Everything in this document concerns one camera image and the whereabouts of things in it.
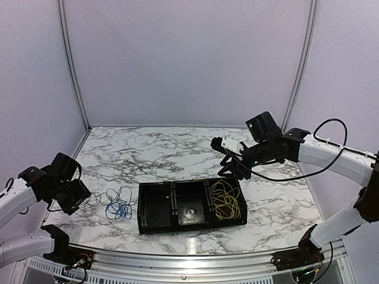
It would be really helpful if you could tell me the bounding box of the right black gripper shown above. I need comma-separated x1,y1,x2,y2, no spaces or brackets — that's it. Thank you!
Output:
219,139,275,180

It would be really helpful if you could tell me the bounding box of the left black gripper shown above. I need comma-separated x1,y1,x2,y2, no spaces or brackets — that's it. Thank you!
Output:
52,178,91,215

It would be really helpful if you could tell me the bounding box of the yellow cable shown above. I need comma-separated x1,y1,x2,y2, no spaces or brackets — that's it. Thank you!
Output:
211,177,242,221

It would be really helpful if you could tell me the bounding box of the black thin cable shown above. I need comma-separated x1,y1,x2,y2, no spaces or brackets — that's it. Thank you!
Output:
85,185,133,208

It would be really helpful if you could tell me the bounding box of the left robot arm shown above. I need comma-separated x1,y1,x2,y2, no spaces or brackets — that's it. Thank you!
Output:
1,153,91,267

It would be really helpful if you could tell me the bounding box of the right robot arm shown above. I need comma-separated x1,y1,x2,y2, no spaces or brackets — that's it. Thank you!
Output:
211,111,378,265

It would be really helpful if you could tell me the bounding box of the black three-compartment tray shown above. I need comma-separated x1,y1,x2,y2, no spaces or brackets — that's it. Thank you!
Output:
137,177,248,234

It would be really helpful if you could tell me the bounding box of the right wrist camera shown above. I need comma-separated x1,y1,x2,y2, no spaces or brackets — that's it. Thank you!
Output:
210,137,246,156

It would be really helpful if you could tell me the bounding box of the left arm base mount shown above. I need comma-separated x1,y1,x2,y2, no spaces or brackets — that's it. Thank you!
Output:
43,246,94,269

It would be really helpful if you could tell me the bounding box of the aluminium front rail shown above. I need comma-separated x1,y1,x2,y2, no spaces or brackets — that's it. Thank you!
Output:
17,236,350,284

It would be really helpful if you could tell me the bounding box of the right arm black hose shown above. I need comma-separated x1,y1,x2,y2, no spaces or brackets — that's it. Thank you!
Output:
236,118,348,182

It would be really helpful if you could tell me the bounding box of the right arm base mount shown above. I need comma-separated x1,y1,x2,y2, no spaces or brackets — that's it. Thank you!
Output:
270,248,325,271

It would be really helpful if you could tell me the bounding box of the left aluminium corner post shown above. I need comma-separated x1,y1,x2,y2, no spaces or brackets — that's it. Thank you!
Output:
56,0,91,131

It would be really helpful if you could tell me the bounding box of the aluminium corner post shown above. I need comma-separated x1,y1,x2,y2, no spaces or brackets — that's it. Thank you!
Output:
281,0,319,131
56,0,91,131

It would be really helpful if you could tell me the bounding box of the right aluminium corner post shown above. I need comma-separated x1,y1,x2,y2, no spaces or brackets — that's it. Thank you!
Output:
281,0,319,131

